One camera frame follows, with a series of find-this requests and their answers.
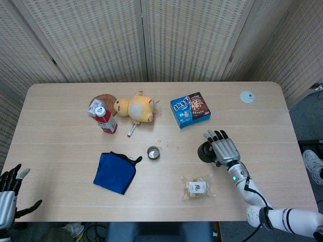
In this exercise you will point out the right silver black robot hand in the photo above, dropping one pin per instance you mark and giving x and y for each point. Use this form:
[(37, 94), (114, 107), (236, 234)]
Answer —
[(225, 150)]

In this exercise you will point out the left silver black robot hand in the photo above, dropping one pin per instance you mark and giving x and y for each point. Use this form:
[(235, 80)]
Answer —
[(7, 201)]

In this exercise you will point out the black cast iron teapot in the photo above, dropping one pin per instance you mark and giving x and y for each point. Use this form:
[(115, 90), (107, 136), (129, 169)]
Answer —
[(203, 152)]

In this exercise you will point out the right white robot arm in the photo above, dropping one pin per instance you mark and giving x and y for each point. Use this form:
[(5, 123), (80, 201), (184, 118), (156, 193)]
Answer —
[(242, 181)]

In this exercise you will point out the clear snack bag white label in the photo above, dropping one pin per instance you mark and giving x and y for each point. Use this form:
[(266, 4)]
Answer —
[(195, 187)]

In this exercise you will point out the blue cookie box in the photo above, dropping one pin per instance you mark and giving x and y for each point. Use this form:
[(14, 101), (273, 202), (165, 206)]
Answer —
[(189, 111)]

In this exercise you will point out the white round table grommet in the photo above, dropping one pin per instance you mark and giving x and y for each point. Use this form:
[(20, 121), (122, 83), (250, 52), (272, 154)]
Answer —
[(246, 97)]

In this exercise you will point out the woven folding screen panel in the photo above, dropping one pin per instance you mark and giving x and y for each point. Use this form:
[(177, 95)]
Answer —
[(96, 37), (249, 45), (191, 37), (302, 50), (7, 126), (25, 50)]

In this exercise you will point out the white grey sneaker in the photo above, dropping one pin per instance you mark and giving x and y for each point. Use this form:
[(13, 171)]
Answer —
[(311, 164)]

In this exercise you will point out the red and white marker pen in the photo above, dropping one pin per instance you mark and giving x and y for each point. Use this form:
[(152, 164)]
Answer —
[(131, 130)]

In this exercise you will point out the yellow plush toy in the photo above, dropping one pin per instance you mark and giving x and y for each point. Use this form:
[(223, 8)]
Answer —
[(137, 108)]

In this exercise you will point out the blue cloth with black trim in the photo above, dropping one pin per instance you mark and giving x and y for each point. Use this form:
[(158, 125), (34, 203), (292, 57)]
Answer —
[(113, 174)]

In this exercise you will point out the white power strip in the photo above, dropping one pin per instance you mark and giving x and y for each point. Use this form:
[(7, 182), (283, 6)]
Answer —
[(318, 87)]

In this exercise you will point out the red NFC juice bottle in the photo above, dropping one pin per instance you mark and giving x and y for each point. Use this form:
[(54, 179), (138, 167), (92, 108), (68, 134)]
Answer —
[(107, 123)]

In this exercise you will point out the round brown bread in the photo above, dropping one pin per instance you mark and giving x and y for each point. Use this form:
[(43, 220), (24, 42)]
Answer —
[(107, 99)]

